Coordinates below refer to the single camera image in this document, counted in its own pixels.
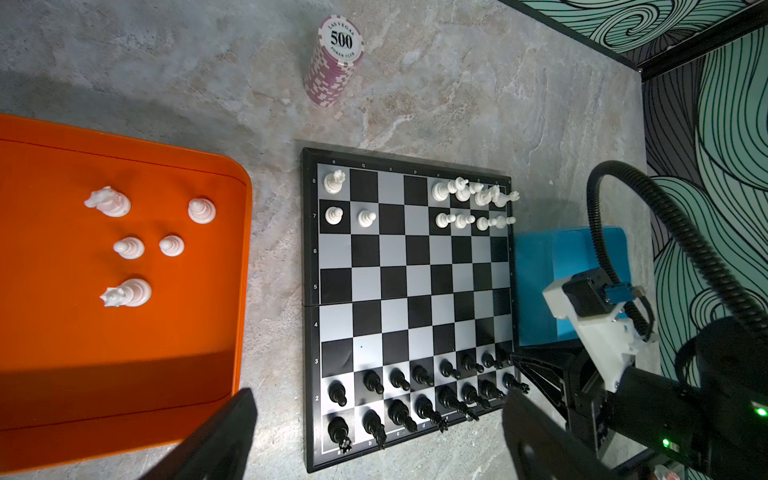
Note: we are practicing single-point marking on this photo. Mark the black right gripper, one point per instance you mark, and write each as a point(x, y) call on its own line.
point(571, 383)

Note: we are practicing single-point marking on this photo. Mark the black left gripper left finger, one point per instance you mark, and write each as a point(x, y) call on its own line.
point(218, 449)

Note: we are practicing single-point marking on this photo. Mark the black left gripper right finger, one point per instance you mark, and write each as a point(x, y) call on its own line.
point(541, 449)

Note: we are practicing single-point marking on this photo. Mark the black bishop chess piece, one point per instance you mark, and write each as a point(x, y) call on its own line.
point(470, 395)

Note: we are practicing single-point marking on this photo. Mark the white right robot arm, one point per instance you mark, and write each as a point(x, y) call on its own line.
point(718, 428)

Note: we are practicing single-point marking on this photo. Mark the white rook chess piece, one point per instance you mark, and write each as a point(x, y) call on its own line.
point(501, 199)

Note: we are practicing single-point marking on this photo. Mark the black rook near corner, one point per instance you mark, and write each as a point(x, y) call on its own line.
point(510, 382)

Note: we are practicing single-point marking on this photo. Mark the black knight near corner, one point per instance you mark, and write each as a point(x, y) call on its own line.
point(489, 390)

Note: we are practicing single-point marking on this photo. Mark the blue plastic tray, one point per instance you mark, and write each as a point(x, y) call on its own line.
point(540, 259)

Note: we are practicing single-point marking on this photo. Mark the white pawn right edge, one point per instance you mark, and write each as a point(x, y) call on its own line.
point(502, 222)

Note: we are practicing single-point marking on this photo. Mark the black and silver chessboard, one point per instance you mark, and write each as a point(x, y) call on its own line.
point(400, 315)

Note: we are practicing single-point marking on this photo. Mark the orange plastic tray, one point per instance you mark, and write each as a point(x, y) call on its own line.
point(123, 281)

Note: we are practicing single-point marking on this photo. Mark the white pawn in tray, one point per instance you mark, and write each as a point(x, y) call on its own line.
point(130, 248)
point(172, 245)

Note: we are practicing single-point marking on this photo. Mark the white pawn far corner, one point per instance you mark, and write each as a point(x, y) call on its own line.
point(334, 215)

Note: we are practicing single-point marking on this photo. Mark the white rook far corner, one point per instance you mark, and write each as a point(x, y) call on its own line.
point(334, 182)

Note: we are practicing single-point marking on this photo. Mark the pink checkered small cup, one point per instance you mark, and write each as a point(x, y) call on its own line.
point(338, 50)

